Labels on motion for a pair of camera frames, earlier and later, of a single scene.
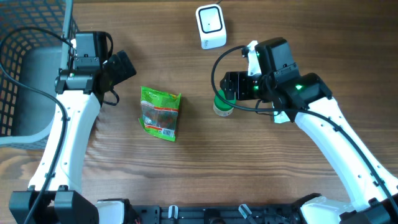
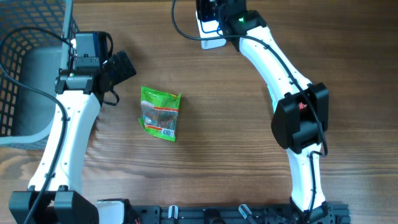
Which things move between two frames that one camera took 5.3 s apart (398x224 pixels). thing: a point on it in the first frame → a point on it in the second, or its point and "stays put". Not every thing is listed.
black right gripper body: [228, 86] → [205, 9]
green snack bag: [159, 112] stays put
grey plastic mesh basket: [35, 57] stays put
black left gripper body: [125, 68] stays put
